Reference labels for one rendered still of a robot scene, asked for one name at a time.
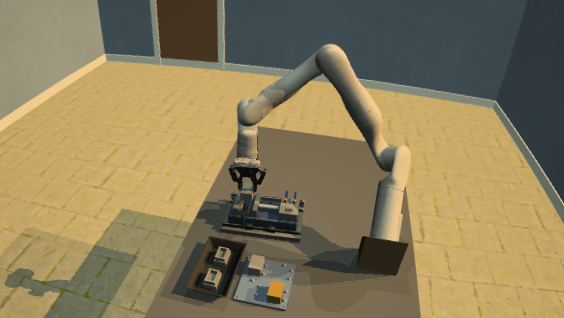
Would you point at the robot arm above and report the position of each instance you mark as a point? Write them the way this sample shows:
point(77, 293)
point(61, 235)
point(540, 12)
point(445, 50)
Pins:
point(333, 63)

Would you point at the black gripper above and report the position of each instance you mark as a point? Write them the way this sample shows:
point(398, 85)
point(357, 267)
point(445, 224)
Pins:
point(247, 172)

